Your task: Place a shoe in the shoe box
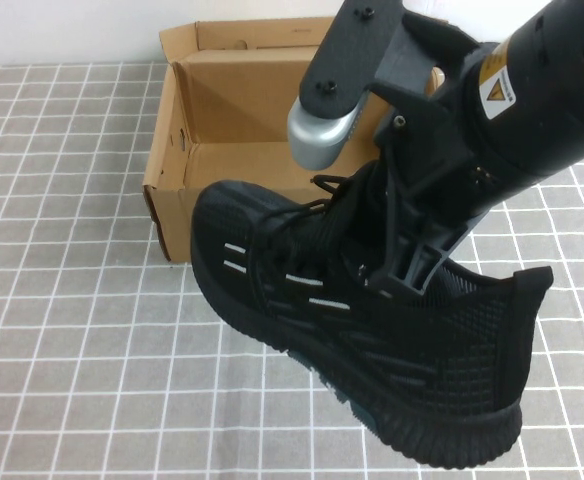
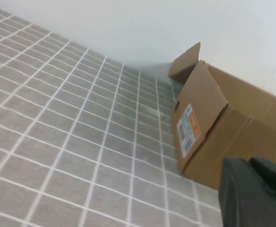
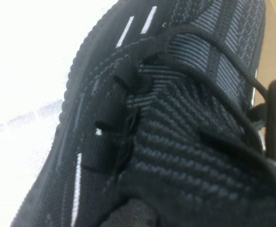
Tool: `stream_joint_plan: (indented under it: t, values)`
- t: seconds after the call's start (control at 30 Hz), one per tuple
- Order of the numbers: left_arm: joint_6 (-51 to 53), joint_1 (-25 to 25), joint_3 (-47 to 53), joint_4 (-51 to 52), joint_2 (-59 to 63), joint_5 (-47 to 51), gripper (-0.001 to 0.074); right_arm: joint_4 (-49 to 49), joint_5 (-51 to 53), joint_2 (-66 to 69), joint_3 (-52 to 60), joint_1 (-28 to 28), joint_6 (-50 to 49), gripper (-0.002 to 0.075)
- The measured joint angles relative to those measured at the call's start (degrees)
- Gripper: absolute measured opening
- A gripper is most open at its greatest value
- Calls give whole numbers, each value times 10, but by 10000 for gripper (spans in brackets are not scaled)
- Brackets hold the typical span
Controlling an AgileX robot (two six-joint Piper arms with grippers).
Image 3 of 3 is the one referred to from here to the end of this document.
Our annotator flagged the black knit sneaker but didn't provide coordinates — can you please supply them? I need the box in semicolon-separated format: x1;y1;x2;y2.
10;0;276;227

